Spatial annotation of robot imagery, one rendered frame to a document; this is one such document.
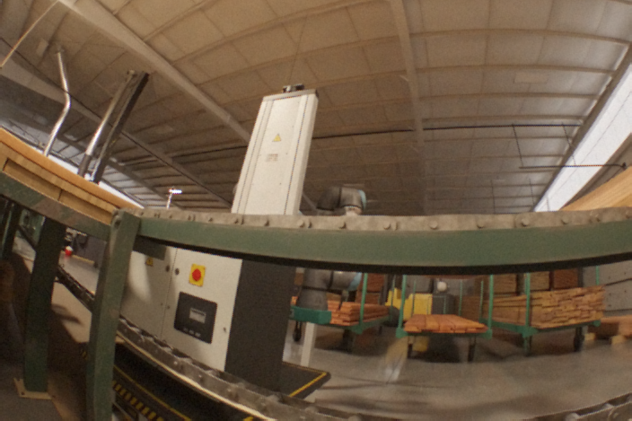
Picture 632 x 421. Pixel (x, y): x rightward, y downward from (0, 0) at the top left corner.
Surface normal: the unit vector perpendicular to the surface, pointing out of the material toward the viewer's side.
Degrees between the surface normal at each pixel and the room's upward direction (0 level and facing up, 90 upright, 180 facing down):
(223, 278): 90
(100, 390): 90
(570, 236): 90
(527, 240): 90
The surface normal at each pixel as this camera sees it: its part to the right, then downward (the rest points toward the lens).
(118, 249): 0.92, -0.03
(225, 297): -0.33, -0.41
